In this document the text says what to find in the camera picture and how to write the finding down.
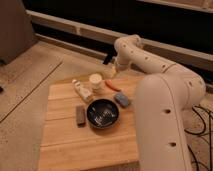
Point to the white plastic bottle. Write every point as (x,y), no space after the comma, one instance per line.
(85,94)

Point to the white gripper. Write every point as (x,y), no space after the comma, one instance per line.
(111,72)

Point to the black bowl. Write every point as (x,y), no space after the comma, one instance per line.
(102,113)

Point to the grey sofa corner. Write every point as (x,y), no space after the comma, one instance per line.
(16,32)

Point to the brown rectangular block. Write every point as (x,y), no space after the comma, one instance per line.
(80,116)

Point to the white ceramic cup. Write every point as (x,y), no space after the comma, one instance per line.
(95,81)

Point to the wooden table board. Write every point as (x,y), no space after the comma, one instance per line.
(67,147)

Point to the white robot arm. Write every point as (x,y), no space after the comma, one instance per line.
(160,97)

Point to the blue grey sponge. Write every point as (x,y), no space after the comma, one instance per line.
(122,99)

